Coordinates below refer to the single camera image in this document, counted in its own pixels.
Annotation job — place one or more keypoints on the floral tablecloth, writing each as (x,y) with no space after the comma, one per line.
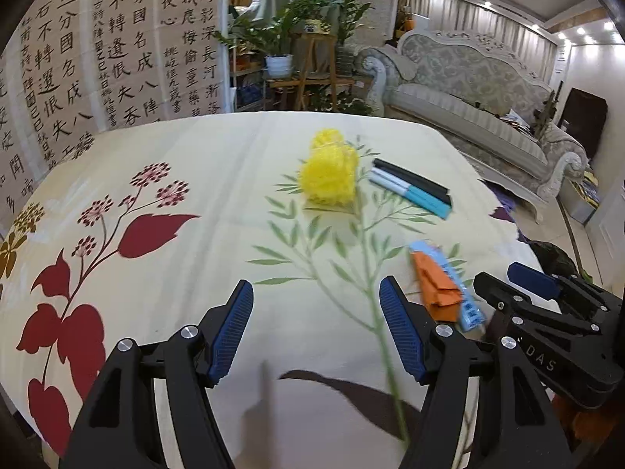
(195,166)

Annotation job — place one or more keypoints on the black lined trash bin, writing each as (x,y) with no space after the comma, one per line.
(551,256)

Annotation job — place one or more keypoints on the purple floor cloth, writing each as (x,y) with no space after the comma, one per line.
(503,200)

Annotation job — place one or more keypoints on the grey storage box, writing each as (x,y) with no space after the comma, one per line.
(578,205)

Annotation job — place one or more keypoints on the toy rifle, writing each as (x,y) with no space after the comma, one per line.
(547,110)

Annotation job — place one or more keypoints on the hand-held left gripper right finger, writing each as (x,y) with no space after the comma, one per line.
(400,332)

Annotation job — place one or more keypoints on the orange paper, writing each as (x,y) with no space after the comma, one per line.
(437,288)

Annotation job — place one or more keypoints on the blue crate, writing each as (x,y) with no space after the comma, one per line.
(249,95)

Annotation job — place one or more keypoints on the potted plant white pot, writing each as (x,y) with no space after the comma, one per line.
(278,66)

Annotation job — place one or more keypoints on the pale window curtain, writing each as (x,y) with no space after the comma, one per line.
(488,19)

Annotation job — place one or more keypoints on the low leafy plant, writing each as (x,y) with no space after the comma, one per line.
(342,105)

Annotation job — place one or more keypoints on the pile of papers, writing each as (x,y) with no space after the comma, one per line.
(517,119)

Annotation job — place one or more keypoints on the tall wooden plant stand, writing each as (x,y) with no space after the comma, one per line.
(315,36)

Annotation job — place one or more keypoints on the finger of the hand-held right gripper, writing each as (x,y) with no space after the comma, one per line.
(512,300)
(532,276)

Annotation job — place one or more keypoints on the white teal marker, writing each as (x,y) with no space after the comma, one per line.
(420,201)
(415,190)

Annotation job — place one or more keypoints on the ornate grey sofa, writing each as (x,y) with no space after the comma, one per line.
(464,102)

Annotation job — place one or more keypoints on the dark cloth cover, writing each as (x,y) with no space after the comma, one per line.
(586,117)

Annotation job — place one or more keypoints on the blue wrapper strip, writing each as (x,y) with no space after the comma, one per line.
(468,310)

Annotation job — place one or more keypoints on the tall green potted plant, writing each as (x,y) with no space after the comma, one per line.
(349,14)

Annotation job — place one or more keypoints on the yellow foam fruit net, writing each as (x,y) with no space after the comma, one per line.
(327,176)

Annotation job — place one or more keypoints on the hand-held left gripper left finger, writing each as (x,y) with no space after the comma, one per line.
(229,332)

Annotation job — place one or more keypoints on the black marker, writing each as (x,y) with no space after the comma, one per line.
(415,180)

